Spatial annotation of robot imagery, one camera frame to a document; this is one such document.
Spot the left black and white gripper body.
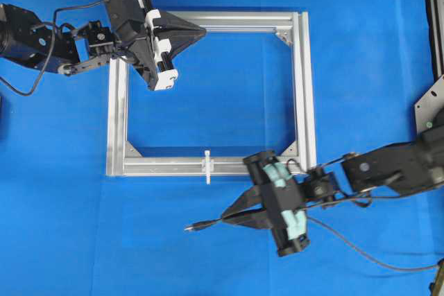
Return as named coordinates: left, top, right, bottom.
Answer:
left=105, top=0, right=178, bottom=91

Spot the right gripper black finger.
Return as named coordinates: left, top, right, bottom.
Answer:
left=221, top=186, right=266, bottom=220
left=221, top=208, right=273, bottom=229

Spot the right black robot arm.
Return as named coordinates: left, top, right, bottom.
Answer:
left=221, top=126, right=443, bottom=256

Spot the black stand at right edge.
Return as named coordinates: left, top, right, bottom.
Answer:
left=414, top=0, right=443, bottom=134

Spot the white string loop holder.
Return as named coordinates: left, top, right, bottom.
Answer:
left=201, top=150, right=214, bottom=184

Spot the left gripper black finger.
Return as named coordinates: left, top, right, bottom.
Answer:
left=157, top=31, right=205, bottom=59
left=153, top=10, right=207, bottom=41

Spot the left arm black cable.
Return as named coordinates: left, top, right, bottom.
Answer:
left=0, top=0, right=112, bottom=97

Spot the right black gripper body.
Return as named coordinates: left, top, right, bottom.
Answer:
left=243, top=150, right=309, bottom=247

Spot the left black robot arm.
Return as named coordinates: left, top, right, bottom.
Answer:
left=1, top=0, right=207, bottom=91

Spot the black wire with plug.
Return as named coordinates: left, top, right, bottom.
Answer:
left=183, top=202, right=444, bottom=272

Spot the aluminium extrusion frame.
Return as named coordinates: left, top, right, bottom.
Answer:
left=105, top=8, right=318, bottom=177

